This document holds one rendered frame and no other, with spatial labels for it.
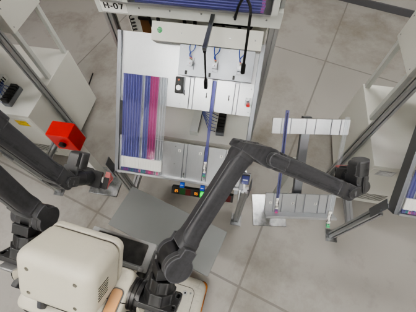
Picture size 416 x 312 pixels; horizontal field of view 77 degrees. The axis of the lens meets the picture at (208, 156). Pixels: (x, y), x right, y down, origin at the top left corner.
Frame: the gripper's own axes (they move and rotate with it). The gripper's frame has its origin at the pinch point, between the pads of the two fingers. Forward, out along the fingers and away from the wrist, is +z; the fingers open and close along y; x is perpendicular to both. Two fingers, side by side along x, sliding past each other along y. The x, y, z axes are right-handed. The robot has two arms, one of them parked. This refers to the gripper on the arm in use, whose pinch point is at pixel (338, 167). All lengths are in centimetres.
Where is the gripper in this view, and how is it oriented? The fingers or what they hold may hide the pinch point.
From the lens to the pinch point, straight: 124.6
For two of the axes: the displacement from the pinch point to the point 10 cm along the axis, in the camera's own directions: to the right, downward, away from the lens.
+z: 0.5, -3.2, 9.5
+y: -10.0, -0.3, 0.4
